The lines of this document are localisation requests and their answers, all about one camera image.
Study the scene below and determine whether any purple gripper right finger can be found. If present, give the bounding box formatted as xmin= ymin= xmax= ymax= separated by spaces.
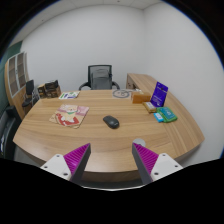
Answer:
xmin=131 ymin=142 xmax=184 ymax=185

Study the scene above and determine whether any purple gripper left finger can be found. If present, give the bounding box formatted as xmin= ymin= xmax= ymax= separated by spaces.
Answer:
xmin=40 ymin=142 xmax=92 ymax=183

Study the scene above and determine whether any black computer mouse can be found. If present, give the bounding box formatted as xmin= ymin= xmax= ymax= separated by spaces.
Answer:
xmin=103 ymin=115 xmax=119 ymax=129

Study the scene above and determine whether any silver desk grommet cap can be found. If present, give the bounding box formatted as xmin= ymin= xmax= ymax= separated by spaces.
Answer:
xmin=133 ymin=138 xmax=146 ymax=147

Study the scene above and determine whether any small blue box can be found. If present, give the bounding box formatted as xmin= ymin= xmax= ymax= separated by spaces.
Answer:
xmin=153 ymin=113 xmax=164 ymax=123

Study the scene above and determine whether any green flat box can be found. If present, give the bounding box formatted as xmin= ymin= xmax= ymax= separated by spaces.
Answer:
xmin=157 ymin=107 xmax=177 ymax=123

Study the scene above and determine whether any small tan box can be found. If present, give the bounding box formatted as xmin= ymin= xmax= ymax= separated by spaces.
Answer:
xmin=143 ymin=102 xmax=156 ymax=113

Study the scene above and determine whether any brown cardboard box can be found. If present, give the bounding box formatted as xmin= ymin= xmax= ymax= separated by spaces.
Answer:
xmin=131 ymin=92 xmax=151 ymax=104

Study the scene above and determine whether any white green leaflet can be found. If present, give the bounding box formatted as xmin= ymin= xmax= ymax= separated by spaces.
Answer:
xmin=58 ymin=91 xmax=80 ymax=100

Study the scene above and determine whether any wooden side return desk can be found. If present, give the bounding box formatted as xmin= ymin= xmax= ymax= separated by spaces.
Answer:
xmin=126 ymin=73 xmax=157 ymax=92

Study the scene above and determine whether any black side chair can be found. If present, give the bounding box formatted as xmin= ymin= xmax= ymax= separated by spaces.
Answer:
xmin=22 ymin=80 xmax=39 ymax=108

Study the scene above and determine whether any black chair at left edge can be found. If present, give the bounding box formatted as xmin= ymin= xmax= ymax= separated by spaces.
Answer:
xmin=0 ymin=106 xmax=21 ymax=160

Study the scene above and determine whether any grey mesh office chair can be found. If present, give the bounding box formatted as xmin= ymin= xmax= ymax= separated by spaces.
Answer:
xmin=79 ymin=65 xmax=120 ymax=90

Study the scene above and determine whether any wooden glass-door cabinet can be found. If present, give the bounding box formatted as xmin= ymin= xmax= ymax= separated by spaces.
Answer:
xmin=5 ymin=52 xmax=29 ymax=119

